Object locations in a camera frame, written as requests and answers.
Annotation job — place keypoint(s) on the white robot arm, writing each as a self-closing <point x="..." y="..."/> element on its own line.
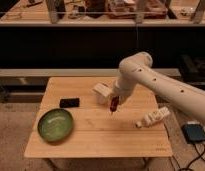
<point x="137" y="69"/>

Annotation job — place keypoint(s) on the white cup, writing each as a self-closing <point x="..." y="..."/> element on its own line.
<point x="103" y="93"/>

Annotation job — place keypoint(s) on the black rectangular block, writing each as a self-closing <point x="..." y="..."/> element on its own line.
<point x="69" y="103"/>

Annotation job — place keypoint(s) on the wooden folding table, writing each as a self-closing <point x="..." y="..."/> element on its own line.
<point x="97" y="132"/>

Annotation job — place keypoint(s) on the white plastic bottle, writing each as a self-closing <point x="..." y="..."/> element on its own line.
<point x="153" y="118"/>

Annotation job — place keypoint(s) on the long shelf bench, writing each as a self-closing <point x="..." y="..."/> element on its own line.
<point x="42" y="38"/>

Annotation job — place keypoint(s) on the black foot pedal box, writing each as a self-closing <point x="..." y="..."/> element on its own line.
<point x="193" y="133"/>

